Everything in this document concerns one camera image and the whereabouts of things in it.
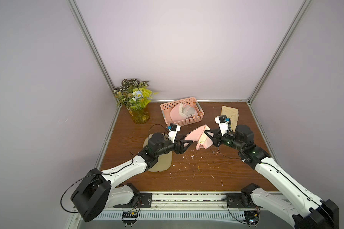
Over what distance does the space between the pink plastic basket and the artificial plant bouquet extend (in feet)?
0.55

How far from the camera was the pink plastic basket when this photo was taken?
1024 millimetres

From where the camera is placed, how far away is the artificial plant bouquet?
0.94 m
